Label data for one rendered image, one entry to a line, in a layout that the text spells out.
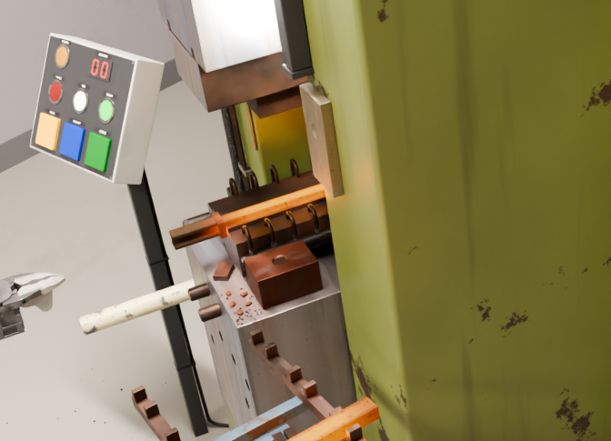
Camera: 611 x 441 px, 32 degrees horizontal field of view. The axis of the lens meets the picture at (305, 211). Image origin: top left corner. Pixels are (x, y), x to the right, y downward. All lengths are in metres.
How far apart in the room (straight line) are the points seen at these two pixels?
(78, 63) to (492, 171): 1.18
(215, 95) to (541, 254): 0.62
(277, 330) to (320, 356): 0.12
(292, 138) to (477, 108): 0.75
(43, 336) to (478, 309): 2.15
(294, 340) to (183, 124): 2.90
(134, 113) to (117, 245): 1.69
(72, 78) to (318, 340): 0.91
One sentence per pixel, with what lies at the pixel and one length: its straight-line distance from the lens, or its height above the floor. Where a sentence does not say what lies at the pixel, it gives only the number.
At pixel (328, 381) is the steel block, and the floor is 0.72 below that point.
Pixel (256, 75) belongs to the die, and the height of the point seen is 1.31.
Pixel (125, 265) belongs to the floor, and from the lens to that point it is 3.90.
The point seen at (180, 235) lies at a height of 1.01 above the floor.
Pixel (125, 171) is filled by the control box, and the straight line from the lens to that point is 2.40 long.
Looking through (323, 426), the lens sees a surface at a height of 1.03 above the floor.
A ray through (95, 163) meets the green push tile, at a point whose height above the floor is 0.99.
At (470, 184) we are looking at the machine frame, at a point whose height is 1.23.
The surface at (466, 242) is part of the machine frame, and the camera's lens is 1.69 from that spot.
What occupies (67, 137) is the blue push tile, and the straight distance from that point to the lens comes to 2.52.
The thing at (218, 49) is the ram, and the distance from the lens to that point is 1.78.
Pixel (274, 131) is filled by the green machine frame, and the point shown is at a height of 1.06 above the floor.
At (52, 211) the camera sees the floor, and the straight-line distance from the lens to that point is 4.37.
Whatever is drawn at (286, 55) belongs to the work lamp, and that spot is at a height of 1.42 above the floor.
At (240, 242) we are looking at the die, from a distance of 2.01.
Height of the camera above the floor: 2.07
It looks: 31 degrees down
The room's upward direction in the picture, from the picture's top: 10 degrees counter-clockwise
